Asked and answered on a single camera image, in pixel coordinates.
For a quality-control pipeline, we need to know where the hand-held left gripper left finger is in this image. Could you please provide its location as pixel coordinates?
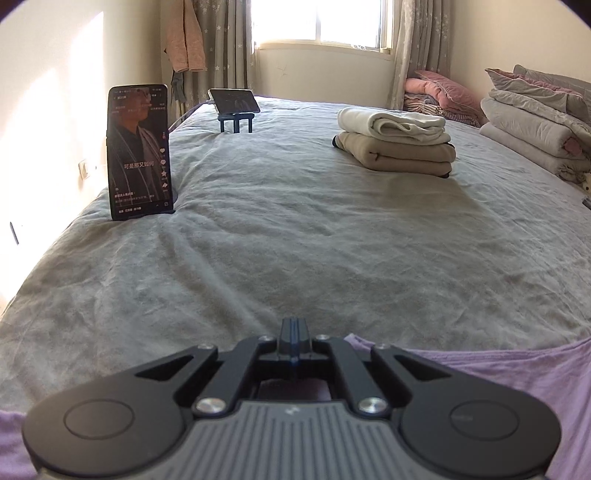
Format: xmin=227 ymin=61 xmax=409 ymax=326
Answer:
xmin=134 ymin=318 xmax=296 ymax=418

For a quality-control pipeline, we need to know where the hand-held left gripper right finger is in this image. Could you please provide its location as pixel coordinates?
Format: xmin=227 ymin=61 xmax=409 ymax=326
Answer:
xmin=294 ymin=318 xmax=455 ymax=418

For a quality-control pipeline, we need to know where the purple long-sleeve shirt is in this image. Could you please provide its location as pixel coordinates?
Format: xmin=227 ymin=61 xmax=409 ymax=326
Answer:
xmin=0 ymin=333 xmax=591 ymax=480

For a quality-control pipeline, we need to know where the grey bed blanket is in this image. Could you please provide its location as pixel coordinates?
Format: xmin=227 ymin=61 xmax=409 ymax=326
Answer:
xmin=0 ymin=95 xmax=591 ymax=411

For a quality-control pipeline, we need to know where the beige folded garment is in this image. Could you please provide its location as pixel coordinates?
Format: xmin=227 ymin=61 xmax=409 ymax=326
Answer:
xmin=333 ymin=131 xmax=457 ymax=178

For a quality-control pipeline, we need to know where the blue phone stand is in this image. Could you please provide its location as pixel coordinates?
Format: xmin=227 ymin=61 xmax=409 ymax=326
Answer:
xmin=218 ymin=111 xmax=254 ymax=134

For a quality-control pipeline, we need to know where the white folded garment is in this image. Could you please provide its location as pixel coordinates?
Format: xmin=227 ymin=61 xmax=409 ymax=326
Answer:
xmin=337 ymin=107 xmax=452 ymax=145

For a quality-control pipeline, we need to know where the upright black smartphone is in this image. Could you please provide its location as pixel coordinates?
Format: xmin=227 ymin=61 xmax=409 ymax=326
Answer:
xmin=107 ymin=84 xmax=174 ymax=221

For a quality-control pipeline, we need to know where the sideways smartphone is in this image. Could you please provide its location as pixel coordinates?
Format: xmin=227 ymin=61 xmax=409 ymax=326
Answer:
xmin=208 ymin=89 xmax=260 ymax=114

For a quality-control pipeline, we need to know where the grey star curtain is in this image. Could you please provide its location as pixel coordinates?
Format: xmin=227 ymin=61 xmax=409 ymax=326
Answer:
xmin=191 ymin=0 xmax=259 ymax=97
xmin=389 ymin=0 xmax=458 ymax=112

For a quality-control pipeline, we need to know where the light grey thick quilt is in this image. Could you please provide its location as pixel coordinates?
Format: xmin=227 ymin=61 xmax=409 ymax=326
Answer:
xmin=480 ymin=88 xmax=591 ymax=181

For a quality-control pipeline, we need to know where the pink hanging towel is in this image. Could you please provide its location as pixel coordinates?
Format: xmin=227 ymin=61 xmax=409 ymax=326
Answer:
xmin=165 ymin=0 xmax=206 ymax=72

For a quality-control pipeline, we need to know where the window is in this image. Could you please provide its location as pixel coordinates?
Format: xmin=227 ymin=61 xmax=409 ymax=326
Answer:
xmin=252 ymin=0 xmax=398 ymax=51

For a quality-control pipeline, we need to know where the grey pink-lined folded quilt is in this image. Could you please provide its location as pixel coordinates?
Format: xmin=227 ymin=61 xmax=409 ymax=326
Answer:
xmin=485 ymin=65 xmax=591 ymax=109

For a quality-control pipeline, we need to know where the white charging cable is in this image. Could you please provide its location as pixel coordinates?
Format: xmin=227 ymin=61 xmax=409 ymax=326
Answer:
xmin=171 ymin=99 xmax=213 ymax=132

